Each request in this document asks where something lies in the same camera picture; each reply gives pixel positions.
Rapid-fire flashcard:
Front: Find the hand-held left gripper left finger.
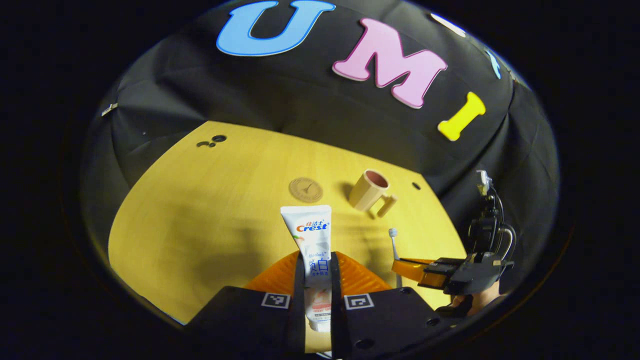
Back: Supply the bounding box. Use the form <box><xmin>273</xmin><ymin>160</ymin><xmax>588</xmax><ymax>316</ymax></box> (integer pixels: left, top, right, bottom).
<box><xmin>185</xmin><ymin>250</ymin><xmax>307</xmax><ymax>358</ymax></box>

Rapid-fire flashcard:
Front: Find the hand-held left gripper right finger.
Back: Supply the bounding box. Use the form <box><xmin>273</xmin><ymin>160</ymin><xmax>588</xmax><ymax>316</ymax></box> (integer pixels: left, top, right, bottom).
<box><xmin>330</xmin><ymin>251</ymin><xmax>453</xmax><ymax>360</ymax></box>

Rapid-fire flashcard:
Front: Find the white toothbrush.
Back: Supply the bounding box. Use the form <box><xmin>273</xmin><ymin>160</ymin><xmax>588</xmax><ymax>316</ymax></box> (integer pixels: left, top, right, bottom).
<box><xmin>388</xmin><ymin>228</ymin><xmax>403</xmax><ymax>290</ymax></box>

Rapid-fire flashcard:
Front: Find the yellow wooden desktop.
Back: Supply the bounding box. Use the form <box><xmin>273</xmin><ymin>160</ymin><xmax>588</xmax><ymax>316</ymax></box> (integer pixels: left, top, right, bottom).
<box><xmin>107</xmin><ymin>120</ymin><xmax>468</xmax><ymax>353</ymax></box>

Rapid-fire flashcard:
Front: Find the round cork coaster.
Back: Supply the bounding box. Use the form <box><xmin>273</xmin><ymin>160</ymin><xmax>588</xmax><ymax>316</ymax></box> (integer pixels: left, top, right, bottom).
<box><xmin>288</xmin><ymin>177</ymin><xmax>324</xmax><ymax>203</ymax></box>

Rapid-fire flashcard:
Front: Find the beige cup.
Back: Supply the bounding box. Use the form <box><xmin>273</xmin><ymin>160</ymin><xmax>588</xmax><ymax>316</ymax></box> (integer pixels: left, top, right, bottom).
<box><xmin>348</xmin><ymin>169</ymin><xmax>398</xmax><ymax>219</ymax></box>

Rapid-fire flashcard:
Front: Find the black backdrop cloth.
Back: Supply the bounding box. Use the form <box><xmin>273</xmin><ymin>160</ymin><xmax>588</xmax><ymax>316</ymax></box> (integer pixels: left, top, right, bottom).
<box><xmin>80</xmin><ymin>0</ymin><xmax>561</xmax><ymax>296</ymax></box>

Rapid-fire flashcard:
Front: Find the white toothpaste tube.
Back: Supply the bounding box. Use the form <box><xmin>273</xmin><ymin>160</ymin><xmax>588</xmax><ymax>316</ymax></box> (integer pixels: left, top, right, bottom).
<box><xmin>280</xmin><ymin>205</ymin><xmax>333</xmax><ymax>333</ymax></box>

